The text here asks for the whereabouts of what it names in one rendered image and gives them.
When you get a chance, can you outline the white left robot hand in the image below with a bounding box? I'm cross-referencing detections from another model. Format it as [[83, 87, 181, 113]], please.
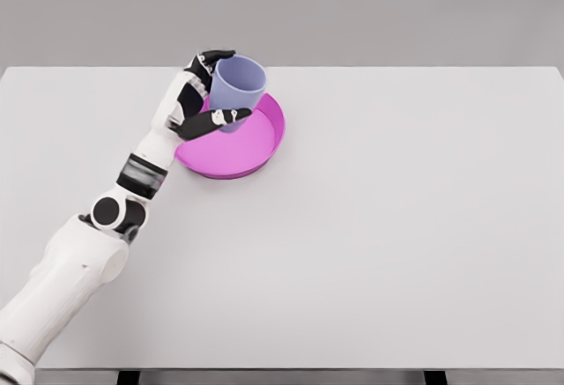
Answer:
[[150, 48, 254, 141]]

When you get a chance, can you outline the lavender plastic cup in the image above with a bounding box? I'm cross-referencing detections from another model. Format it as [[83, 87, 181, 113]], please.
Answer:
[[208, 54, 268, 135]]

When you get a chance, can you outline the magenta round plate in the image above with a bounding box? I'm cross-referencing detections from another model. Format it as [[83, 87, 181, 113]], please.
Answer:
[[173, 93, 286, 181]]

